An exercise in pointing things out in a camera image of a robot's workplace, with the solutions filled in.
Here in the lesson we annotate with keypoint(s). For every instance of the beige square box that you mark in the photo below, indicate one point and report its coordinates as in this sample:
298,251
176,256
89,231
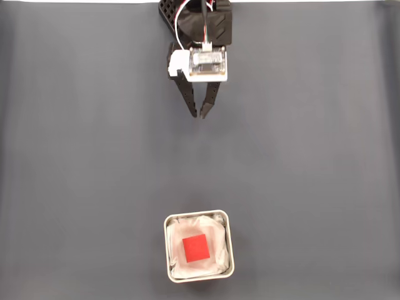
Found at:
232,243

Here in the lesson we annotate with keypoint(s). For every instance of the red cube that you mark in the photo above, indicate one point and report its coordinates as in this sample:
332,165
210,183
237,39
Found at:
196,248

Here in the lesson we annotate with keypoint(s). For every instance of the dark blue table mat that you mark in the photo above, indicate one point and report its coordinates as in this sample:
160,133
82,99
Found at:
281,125

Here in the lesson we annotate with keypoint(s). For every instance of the white tissue paper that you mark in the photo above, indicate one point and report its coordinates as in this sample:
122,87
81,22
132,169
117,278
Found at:
178,265

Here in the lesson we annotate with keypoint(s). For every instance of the white camera board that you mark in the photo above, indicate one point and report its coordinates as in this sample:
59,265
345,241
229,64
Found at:
206,67

